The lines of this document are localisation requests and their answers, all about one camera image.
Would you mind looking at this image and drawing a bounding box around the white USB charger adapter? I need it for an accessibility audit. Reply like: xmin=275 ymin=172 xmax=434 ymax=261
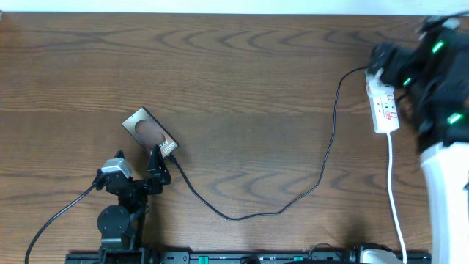
xmin=365 ymin=68 xmax=394 ymax=98

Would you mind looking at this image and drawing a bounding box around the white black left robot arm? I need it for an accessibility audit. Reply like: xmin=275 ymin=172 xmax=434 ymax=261
xmin=92 ymin=145 xmax=171 ymax=263

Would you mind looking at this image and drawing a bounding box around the white power strip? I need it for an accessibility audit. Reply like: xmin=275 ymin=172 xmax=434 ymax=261
xmin=369 ymin=94 xmax=399 ymax=134

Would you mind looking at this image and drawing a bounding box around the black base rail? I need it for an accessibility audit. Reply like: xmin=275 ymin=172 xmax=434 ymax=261
xmin=65 ymin=250 xmax=433 ymax=264

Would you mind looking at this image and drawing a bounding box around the black USB charging cable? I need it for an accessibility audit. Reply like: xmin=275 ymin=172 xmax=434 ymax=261
xmin=166 ymin=65 xmax=371 ymax=222

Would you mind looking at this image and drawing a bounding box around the white power strip cord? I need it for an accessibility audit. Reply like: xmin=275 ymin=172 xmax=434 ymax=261
xmin=385 ymin=132 xmax=408 ymax=264

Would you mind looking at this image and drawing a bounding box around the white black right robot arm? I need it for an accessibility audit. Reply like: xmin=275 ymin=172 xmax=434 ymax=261
xmin=366 ymin=13 xmax=468 ymax=263

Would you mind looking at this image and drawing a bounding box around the Galaxy S25 Ultra smartphone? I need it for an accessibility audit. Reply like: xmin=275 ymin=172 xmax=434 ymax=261
xmin=122 ymin=107 xmax=179 ymax=158

